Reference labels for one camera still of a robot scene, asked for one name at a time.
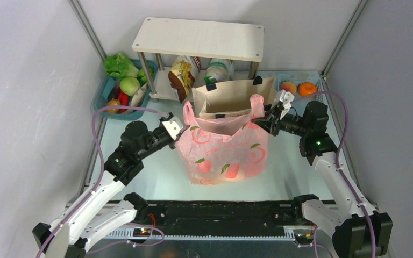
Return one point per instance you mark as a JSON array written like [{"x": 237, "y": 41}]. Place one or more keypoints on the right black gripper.
[{"x": 273, "y": 122}]

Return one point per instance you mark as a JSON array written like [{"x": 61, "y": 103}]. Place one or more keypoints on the beige canvas tote bag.
[{"x": 232, "y": 98}]

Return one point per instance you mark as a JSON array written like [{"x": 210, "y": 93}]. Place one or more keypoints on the pink plastic grocery bag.
[{"x": 218, "y": 150}]

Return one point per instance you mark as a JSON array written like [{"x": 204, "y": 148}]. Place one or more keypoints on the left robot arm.
[{"x": 79, "y": 228}]

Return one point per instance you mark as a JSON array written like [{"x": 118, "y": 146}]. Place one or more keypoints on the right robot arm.
[{"x": 356, "y": 227}]

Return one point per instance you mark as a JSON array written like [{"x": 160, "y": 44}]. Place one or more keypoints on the silver grey fish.
[{"x": 138, "y": 97}]

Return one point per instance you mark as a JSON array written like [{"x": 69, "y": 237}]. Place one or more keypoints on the peach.
[{"x": 288, "y": 86}]

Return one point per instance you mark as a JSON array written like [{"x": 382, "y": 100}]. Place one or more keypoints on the red chili pepper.
[{"x": 123, "y": 98}]

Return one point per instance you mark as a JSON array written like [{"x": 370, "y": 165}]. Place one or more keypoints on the orange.
[{"x": 306, "y": 88}]

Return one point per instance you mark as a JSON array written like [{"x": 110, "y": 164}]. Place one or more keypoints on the brown potato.
[{"x": 113, "y": 106}]

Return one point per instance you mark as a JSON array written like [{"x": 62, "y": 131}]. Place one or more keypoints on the round green cabbage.
[{"x": 129, "y": 85}]

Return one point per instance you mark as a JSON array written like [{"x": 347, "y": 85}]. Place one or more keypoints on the green bell pepper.
[{"x": 141, "y": 76}]

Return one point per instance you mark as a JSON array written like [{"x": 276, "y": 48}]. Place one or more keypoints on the brown chips bag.
[{"x": 182, "y": 75}]

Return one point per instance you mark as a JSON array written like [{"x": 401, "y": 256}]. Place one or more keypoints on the green white snack bag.
[{"x": 219, "y": 70}]

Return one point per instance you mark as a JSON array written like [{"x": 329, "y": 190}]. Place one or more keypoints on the teal plastic vegetable basket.
[{"x": 101, "y": 98}]

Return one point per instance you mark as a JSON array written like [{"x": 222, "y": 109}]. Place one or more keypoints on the green leafy lettuce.
[{"x": 120, "y": 66}]

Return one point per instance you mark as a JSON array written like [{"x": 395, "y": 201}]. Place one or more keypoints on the white wooden two-tier shelf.
[{"x": 204, "y": 39}]

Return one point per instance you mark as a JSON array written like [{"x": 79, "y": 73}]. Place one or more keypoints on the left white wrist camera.
[{"x": 174, "y": 127}]

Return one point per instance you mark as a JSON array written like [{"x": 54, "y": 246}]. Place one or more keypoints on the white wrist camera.
[
  {"x": 283, "y": 100},
  {"x": 174, "y": 127}
]

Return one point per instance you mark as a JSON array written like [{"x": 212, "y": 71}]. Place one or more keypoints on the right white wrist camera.
[{"x": 283, "y": 100}]

